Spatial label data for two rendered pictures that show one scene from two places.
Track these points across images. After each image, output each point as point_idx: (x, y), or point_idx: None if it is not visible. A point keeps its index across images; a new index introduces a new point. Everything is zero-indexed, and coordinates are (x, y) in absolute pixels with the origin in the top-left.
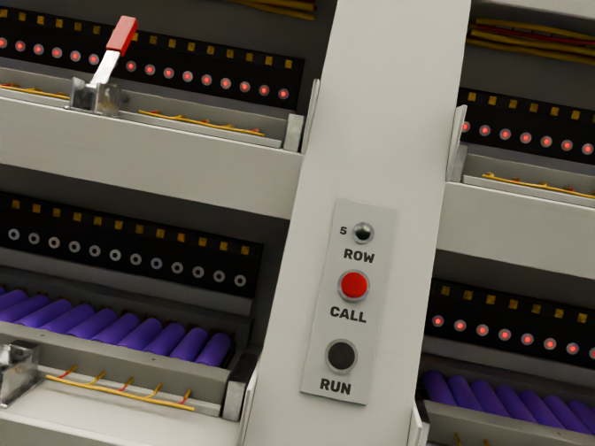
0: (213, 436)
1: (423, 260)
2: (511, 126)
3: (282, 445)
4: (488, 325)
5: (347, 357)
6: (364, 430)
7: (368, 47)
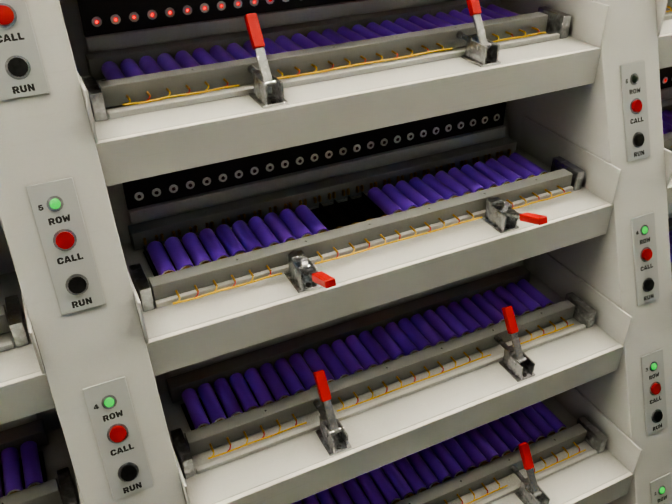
0: (586, 198)
1: (656, 81)
2: None
3: (626, 186)
4: None
5: (642, 139)
6: (650, 166)
7: None
